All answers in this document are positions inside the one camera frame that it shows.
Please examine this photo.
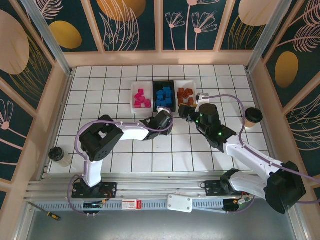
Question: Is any translucent white plastic bin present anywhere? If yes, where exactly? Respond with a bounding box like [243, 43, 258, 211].
[174, 78, 199, 109]

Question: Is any black plastic bin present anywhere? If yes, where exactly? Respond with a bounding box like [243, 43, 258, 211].
[152, 80, 177, 112]

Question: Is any paper cup with black lid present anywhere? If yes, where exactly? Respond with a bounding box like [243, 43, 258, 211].
[244, 107, 264, 130]

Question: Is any white mounting plate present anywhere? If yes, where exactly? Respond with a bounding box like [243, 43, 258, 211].
[166, 193, 194, 214]

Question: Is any red and white label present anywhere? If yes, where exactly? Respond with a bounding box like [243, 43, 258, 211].
[121, 199, 143, 211]

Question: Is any small circuit board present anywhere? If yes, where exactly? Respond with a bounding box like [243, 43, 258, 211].
[223, 197, 252, 210]
[83, 200, 105, 210]

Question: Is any yellow black screwdriver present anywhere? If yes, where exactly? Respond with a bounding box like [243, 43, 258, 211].
[27, 201, 62, 222]

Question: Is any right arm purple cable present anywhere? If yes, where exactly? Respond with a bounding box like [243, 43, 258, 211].
[206, 94, 320, 215]

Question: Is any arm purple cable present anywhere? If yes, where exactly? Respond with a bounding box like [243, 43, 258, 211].
[67, 106, 175, 216]
[206, 94, 320, 215]

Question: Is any aluminium side rail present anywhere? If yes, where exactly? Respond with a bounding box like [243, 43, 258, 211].
[246, 69, 283, 176]
[39, 68, 76, 181]

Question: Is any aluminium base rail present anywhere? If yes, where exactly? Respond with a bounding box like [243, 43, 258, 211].
[24, 171, 295, 201]

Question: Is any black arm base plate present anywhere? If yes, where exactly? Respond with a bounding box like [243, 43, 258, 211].
[71, 181, 118, 200]
[204, 179, 250, 198]

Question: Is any grey slotted cable duct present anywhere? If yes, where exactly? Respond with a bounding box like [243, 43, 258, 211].
[37, 198, 252, 214]

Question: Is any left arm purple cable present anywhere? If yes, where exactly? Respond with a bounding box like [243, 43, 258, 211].
[67, 106, 175, 216]

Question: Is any aluminium frame post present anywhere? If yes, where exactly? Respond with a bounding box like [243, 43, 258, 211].
[21, 0, 75, 76]
[245, 0, 300, 74]

